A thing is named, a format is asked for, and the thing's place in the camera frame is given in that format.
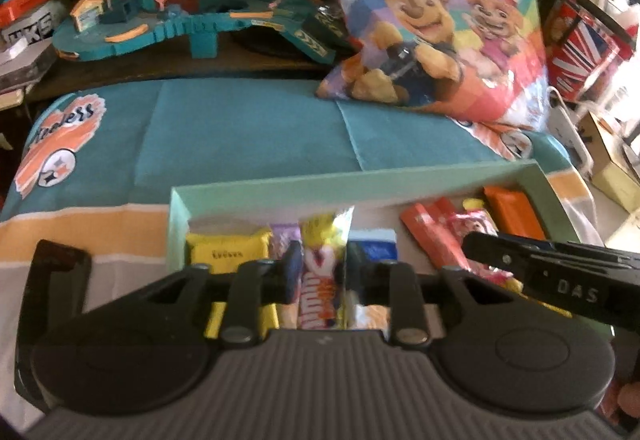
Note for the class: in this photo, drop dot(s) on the yellow wafer packet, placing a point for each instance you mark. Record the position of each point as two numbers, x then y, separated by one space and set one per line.
225 252

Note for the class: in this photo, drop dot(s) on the pink candy packet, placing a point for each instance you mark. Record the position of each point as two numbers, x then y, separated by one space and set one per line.
472 225

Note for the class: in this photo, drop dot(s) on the blue white snack packet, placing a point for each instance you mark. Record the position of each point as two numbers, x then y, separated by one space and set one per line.
372 245

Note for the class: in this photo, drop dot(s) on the white orange snack packet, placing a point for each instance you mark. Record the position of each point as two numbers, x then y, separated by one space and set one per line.
322 245

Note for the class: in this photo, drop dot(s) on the cartoon dog printed bag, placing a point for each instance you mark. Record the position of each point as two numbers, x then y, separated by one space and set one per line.
430 19

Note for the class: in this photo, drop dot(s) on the white power strip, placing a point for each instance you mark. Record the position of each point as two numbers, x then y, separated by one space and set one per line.
567 119

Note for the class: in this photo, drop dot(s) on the flag printed box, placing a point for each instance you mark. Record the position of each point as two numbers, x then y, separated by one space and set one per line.
585 54

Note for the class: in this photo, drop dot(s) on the tan cardboard box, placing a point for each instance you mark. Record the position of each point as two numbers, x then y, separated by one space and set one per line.
615 159

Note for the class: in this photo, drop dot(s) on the mint green cardboard box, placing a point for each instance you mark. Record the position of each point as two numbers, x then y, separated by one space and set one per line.
300 192

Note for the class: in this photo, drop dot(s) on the white black lettered box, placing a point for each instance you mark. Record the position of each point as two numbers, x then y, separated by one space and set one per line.
30 32

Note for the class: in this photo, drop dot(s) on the black smartphone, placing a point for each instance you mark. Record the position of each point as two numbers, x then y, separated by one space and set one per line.
37 270

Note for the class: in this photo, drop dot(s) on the grey flat box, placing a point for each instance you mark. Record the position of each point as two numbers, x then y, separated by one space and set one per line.
25 64

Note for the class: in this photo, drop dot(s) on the small yellow snack packet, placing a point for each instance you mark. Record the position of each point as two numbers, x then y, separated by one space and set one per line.
475 206

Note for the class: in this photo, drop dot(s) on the purple snack packet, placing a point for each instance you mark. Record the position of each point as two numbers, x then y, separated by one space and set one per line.
285 245

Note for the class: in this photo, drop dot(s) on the orange wafer packet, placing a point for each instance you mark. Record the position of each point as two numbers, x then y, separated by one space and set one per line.
515 212

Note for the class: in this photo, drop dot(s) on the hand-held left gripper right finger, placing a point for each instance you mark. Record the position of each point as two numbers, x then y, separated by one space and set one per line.
357 287

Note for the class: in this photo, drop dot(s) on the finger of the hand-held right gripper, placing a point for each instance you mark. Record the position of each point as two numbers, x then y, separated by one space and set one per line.
500 255

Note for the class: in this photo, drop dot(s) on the teal toy track set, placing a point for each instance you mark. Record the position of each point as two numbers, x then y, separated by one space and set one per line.
200 24

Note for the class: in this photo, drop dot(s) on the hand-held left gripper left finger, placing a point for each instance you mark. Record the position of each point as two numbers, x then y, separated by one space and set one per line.
290 287

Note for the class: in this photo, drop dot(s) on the red snack packet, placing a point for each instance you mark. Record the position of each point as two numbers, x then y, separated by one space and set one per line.
430 235

